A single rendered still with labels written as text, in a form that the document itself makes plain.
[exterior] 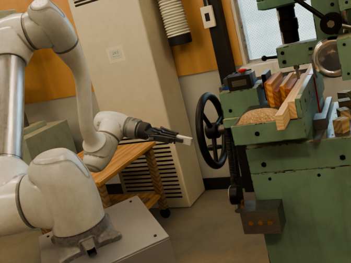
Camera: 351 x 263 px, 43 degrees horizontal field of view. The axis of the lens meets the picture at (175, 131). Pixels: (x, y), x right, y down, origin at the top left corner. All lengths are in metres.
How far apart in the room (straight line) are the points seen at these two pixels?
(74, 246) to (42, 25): 0.73
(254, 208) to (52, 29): 0.88
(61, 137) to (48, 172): 2.35
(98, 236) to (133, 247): 0.12
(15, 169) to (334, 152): 0.92
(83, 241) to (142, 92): 1.83
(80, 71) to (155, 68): 1.22
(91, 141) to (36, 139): 1.56
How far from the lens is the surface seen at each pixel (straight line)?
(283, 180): 1.46
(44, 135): 3.41
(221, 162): 1.70
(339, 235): 1.52
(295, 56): 1.53
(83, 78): 1.73
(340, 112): 1.54
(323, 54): 1.42
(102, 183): 2.42
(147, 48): 2.88
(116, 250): 1.23
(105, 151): 1.85
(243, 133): 1.33
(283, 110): 1.23
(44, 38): 1.60
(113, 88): 3.08
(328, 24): 1.38
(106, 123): 1.93
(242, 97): 1.54
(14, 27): 1.62
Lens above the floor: 1.23
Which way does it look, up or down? 13 degrees down
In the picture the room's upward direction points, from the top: 14 degrees counter-clockwise
